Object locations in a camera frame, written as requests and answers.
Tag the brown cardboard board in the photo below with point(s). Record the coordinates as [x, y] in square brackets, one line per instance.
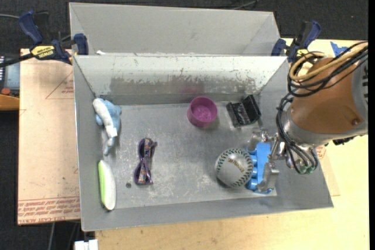
[47, 137]

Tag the green and white oval brush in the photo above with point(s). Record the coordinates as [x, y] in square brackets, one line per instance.
[107, 184]

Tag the grey baseball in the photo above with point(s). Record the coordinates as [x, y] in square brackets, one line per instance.
[233, 167]

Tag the grey metal bin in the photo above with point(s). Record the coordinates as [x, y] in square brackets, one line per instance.
[181, 137]

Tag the blue plastic toy block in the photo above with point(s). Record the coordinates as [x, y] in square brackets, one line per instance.
[259, 158]

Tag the purple sunglasses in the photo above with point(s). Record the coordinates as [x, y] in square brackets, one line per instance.
[144, 164]

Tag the purple plastic cup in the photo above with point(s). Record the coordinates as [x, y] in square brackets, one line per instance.
[202, 113]

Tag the black plastic clip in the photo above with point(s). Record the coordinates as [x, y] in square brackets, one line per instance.
[244, 112]

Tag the small white scrap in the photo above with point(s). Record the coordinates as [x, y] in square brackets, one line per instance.
[100, 52]

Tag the blue and white plush toy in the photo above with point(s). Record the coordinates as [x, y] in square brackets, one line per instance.
[107, 118]

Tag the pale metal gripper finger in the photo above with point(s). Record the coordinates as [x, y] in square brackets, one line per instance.
[271, 175]
[255, 140]

